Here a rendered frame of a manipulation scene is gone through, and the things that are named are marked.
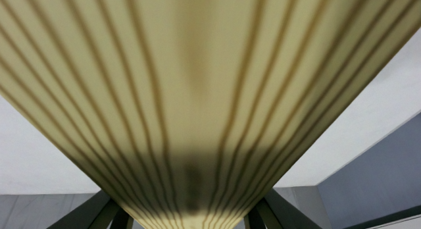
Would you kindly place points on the long wooden board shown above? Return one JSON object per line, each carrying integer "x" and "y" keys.
{"x": 187, "y": 112}

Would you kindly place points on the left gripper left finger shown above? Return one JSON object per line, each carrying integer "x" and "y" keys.
{"x": 96, "y": 213}

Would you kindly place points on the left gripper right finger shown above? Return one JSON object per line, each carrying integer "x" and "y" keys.
{"x": 275, "y": 212}

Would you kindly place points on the grey panel wall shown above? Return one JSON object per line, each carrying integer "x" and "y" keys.
{"x": 39, "y": 211}

